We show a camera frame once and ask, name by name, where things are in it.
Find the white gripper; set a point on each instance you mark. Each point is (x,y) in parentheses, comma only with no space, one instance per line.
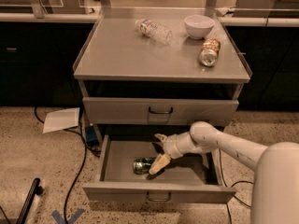
(170,146)

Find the crushed green can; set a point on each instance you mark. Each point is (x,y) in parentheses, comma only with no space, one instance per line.
(142,165)

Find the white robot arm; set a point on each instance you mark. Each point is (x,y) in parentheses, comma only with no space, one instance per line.
(275,193)

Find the open grey middle drawer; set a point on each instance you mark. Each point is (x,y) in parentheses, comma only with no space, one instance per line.
(192,178)

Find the closed grey top drawer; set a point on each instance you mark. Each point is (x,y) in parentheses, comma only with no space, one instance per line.
(146,111)

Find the grey metal drawer cabinet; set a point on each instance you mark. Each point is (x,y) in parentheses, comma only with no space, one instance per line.
(119,62)

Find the brown and silver can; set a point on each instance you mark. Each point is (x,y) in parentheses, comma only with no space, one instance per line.
(209,52)

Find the dark back counter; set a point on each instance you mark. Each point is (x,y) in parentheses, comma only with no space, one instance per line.
(36,60)

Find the blue power box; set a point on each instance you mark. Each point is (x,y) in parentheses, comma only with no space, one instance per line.
(91,138)

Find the white paper sheet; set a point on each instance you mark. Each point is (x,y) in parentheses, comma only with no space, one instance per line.
(61,119)

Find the clear plastic water bottle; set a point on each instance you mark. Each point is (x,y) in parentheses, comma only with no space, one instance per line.
(154,30)

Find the white bowl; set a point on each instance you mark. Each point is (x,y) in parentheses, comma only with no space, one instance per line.
(198,26)

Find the black bar on floor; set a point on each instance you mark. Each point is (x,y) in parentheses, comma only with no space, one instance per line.
(35,190)

